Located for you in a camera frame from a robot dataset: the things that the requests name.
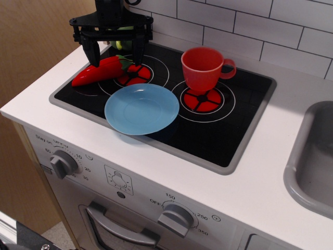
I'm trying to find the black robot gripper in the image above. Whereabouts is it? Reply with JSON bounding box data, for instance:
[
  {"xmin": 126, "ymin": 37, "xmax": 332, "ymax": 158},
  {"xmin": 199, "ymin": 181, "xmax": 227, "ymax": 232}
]
[{"xmin": 69, "ymin": 1, "xmax": 153, "ymax": 67}]

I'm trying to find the red plastic toy cup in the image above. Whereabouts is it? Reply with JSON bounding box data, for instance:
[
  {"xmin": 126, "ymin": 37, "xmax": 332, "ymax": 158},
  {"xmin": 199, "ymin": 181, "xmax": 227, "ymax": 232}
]
[{"xmin": 181, "ymin": 47, "xmax": 237, "ymax": 92}]

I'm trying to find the blue plastic toy plate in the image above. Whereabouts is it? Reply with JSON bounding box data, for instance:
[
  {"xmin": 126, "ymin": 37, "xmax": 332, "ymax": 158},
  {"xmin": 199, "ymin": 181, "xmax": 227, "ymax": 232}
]
[{"xmin": 104, "ymin": 83, "xmax": 180, "ymax": 135}]

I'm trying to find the green toy bell pepper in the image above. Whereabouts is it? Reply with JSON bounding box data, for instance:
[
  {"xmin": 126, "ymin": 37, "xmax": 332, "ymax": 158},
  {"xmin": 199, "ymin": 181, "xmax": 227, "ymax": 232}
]
[{"xmin": 110, "ymin": 26, "xmax": 134, "ymax": 51}]

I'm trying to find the red toy chili pepper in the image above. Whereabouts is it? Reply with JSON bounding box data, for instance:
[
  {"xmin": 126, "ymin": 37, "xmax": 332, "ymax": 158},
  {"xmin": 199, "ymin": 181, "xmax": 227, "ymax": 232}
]
[{"xmin": 71, "ymin": 55, "xmax": 134, "ymax": 87}]

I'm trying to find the black toy stovetop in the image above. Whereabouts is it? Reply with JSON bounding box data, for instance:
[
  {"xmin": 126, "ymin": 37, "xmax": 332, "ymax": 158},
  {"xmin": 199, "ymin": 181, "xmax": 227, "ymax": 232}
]
[{"xmin": 49, "ymin": 44, "xmax": 276, "ymax": 175}]

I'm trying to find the grey timer knob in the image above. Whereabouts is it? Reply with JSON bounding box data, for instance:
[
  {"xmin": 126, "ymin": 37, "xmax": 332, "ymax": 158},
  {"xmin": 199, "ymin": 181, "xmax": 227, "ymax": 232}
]
[{"xmin": 50, "ymin": 150, "xmax": 78, "ymax": 179}]

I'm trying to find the grey temperature knob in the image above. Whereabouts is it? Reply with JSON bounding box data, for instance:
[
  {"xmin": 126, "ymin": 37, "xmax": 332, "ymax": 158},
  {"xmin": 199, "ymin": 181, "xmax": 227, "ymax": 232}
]
[{"xmin": 158, "ymin": 203, "xmax": 195, "ymax": 238}]

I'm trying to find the grey toy sink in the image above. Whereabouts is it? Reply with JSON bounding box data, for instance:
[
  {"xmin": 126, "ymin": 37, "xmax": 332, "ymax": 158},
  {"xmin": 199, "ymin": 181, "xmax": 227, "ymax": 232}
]
[{"xmin": 284, "ymin": 101, "xmax": 332, "ymax": 219}]

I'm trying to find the grey oven door handle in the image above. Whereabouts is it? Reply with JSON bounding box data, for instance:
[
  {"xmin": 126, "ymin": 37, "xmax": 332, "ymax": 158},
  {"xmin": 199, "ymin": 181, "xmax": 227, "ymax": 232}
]
[{"xmin": 86, "ymin": 202, "xmax": 160, "ymax": 248}]

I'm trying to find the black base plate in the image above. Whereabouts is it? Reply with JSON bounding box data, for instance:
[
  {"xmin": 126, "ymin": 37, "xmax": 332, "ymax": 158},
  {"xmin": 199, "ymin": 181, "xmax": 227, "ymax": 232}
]
[{"xmin": 1, "ymin": 221, "xmax": 61, "ymax": 250}]

